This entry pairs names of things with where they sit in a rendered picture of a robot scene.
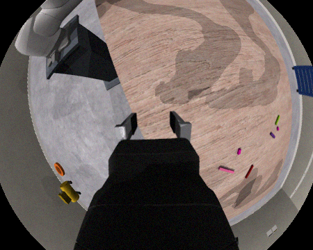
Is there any pink rod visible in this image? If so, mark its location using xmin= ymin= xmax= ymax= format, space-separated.
xmin=218 ymin=167 xmax=234 ymax=173

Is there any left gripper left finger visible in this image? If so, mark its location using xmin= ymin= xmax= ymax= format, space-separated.
xmin=114 ymin=113 xmax=138 ymax=144

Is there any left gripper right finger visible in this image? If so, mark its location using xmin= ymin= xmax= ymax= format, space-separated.
xmin=170 ymin=111 xmax=192 ymax=141

